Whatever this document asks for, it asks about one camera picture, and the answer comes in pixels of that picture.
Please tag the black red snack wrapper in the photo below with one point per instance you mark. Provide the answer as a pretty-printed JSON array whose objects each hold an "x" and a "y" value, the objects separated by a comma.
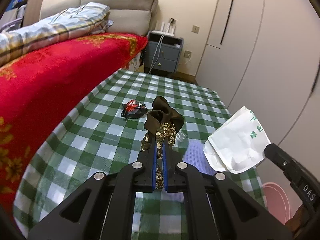
[{"x": 132, "y": 111}]

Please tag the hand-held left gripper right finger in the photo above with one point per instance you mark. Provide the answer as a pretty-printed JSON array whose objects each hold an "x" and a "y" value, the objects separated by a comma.
[{"x": 165, "y": 172}]

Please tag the clear plastic wrapper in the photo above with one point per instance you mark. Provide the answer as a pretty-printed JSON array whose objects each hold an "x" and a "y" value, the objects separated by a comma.
[{"x": 181, "y": 136}]

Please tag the wall outlet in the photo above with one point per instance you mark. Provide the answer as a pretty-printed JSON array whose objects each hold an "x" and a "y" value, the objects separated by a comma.
[{"x": 187, "y": 54}]

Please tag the white paper bag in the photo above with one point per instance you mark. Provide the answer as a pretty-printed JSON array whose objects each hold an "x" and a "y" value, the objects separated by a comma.
[{"x": 237, "y": 145}]

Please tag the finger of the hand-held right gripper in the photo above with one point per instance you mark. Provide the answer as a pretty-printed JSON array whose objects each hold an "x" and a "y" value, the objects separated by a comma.
[{"x": 282, "y": 161}]

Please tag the beige upholstered headboard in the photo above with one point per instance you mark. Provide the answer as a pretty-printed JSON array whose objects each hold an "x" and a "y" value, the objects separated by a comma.
[{"x": 125, "y": 5}]

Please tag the pink plastic bin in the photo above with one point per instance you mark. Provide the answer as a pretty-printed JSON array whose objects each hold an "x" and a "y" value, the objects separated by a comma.
[{"x": 275, "y": 200}]

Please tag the floral bed sheet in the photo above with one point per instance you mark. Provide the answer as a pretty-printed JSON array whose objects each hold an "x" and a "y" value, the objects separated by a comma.
[{"x": 136, "y": 62}]

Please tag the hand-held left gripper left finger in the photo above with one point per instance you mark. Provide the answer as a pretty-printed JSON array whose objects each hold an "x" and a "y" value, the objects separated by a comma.
[{"x": 154, "y": 170}]

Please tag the dark brown camouflage cloth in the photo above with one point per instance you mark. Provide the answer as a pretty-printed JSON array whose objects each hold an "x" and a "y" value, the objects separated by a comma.
[{"x": 162, "y": 116}]

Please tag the blue plaid quilt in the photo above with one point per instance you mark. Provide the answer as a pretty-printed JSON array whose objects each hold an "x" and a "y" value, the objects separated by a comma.
[{"x": 62, "y": 22}]

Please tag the white wardrobe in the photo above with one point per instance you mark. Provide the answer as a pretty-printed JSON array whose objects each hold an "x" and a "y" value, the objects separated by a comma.
[{"x": 275, "y": 55}]

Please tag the grey nightstand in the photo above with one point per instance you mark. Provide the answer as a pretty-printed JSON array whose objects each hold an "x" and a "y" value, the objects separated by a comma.
[{"x": 165, "y": 55}]

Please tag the storage shelf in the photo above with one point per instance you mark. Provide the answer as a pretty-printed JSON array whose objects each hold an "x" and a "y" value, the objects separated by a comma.
[{"x": 20, "y": 7}]

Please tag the purple foam net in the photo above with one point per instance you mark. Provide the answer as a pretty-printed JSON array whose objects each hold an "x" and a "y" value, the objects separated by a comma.
[{"x": 195, "y": 155}]

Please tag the green checkered tablecloth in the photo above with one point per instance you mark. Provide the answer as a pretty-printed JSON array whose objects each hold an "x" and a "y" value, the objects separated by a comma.
[{"x": 100, "y": 140}]

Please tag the red floral blanket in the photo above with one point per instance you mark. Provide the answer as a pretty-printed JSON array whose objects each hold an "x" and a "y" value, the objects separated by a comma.
[{"x": 50, "y": 75}]

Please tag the white router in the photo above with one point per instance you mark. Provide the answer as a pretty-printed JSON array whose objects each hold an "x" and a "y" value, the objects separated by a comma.
[{"x": 160, "y": 32}]

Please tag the person's right hand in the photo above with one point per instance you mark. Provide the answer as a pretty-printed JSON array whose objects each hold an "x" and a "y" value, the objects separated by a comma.
[{"x": 297, "y": 216}]

